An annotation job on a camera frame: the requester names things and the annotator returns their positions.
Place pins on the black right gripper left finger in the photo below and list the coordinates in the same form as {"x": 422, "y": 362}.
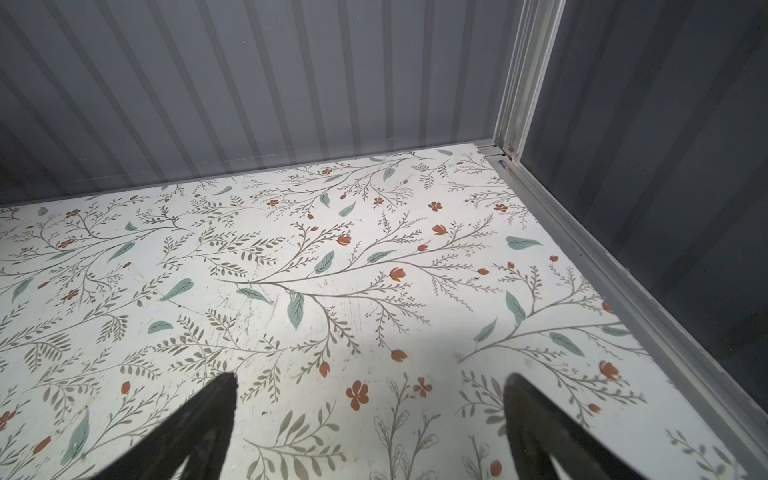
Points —
{"x": 193, "y": 440}

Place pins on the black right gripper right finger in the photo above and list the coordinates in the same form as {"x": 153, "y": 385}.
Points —
{"x": 543, "y": 439}

